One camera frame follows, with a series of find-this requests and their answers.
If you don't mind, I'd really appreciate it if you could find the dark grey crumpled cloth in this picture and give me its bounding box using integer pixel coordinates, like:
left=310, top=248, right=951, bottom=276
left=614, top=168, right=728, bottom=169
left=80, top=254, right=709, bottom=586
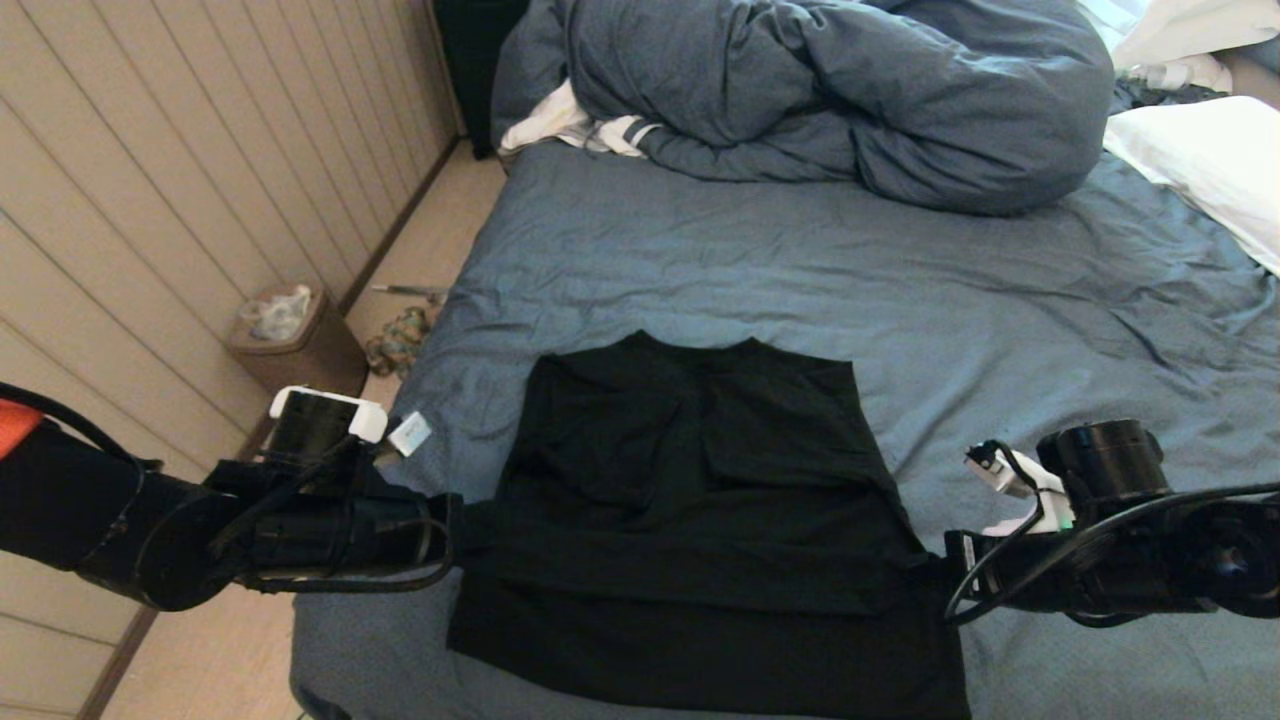
left=1110, top=80, right=1231, bottom=113

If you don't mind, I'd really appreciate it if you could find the right wrist motor cylinder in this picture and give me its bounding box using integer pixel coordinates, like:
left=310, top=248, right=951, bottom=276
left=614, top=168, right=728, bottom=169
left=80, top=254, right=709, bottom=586
left=1037, top=420, right=1171, bottom=506

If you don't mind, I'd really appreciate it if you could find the brown trash bin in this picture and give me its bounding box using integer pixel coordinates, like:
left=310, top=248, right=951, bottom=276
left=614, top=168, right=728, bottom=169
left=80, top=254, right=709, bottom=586
left=225, top=285, right=369, bottom=401

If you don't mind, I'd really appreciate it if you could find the left wrist motor cylinder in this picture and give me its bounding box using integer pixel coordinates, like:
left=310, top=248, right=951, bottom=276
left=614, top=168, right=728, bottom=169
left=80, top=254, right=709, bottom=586
left=262, top=387, right=389, bottom=466

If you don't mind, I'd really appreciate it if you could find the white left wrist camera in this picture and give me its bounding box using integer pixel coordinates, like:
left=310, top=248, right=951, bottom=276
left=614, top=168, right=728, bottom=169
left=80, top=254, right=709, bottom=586
left=388, top=410, right=434, bottom=458

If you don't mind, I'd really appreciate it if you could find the blue crumpled duvet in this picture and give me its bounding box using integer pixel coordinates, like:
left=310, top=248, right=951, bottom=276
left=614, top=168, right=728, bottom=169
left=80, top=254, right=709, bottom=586
left=490, top=0, right=1116, bottom=218

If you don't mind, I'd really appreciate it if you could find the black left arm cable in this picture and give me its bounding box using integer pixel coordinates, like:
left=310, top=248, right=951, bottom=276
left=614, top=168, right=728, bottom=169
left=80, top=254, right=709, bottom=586
left=0, top=385, right=456, bottom=596

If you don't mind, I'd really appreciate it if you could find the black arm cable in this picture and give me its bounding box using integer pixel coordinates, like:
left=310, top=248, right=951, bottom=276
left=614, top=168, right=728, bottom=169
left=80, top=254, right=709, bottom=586
left=943, top=440, right=1280, bottom=629
left=0, top=385, right=456, bottom=596

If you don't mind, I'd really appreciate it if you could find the white blanket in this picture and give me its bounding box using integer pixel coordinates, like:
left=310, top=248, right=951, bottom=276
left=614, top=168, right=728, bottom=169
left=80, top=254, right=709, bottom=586
left=1110, top=0, right=1280, bottom=71

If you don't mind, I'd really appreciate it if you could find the white striped cloth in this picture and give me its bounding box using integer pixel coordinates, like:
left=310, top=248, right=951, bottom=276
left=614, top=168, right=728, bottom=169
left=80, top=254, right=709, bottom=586
left=498, top=80, right=661, bottom=158

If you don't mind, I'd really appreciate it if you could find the colourful rope toy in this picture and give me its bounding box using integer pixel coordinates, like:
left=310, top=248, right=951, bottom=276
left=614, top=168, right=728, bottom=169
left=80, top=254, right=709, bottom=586
left=362, top=305, right=433, bottom=381

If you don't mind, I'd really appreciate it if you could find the blue bed sheet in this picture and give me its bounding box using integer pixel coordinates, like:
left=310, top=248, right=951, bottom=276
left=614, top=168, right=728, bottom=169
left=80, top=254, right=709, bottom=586
left=290, top=140, right=1280, bottom=720

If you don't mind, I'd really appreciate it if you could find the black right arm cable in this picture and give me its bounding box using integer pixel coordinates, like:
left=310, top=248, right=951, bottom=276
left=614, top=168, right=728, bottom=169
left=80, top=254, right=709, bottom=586
left=943, top=440, right=1280, bottom=629

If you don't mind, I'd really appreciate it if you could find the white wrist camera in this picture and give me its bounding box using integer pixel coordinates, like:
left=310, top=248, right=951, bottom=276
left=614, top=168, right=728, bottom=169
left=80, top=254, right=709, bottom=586
left=965, top=440, right=1076, bottom=536
left=388, top=410, right=434, bottom=458

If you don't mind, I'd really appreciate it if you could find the black t-shirt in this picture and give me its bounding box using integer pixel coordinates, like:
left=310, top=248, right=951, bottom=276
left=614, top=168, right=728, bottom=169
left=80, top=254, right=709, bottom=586
left=447, top=330, right=973, bottom=720

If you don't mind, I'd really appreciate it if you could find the white pillow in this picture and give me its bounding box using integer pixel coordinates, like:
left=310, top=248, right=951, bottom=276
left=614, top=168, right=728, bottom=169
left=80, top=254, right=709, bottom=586
left=1103, top=95, right=1280, bottom=276

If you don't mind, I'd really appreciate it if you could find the black nightstand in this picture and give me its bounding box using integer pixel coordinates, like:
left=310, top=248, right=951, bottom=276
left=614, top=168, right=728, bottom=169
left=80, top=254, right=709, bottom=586
left=432, top=0, right=531, bottom=159

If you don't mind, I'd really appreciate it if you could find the wrist motor cylinder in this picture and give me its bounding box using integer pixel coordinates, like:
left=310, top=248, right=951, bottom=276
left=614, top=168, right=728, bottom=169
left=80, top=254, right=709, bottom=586
left=262, top=387, right=389, bottom=466
left=1037, top=420, right=1171, bottom=506

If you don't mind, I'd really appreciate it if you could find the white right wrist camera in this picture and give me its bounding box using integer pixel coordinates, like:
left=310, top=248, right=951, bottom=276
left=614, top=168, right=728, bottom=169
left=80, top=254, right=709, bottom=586
left=965, top=440, right=1076, bottom=536

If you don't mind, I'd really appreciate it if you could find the clear plastic bin liner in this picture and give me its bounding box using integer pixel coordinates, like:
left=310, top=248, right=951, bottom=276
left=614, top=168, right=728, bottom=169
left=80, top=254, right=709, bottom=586
left=240, top=285, right=313, bottom=341

